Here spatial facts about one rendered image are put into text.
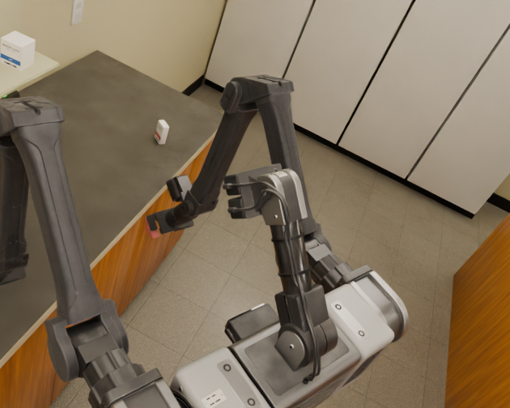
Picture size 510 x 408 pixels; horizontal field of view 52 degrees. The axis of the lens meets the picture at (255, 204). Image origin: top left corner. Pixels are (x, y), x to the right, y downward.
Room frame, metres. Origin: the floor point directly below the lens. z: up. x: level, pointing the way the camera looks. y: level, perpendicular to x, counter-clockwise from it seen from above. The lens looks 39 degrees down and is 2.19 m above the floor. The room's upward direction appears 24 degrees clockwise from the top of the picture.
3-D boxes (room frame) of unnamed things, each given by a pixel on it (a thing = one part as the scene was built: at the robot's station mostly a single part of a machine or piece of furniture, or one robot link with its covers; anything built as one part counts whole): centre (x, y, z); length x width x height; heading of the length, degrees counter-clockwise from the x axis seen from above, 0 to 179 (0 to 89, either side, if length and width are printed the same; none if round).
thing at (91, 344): (0.43, 0.14, 1.43); 0.10 x 0.05 x 0.09; 54
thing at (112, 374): (0.39, 0.08, 1.45); 0.09 x 0.08 x 0.12; 144
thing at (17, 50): (0.95, 0.62, 1.54); 0.05 x 0.05 x 0.06; 0
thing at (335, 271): (0.79, -0.22, 1.45); 0.09 x 0.08 x 0.12; 144
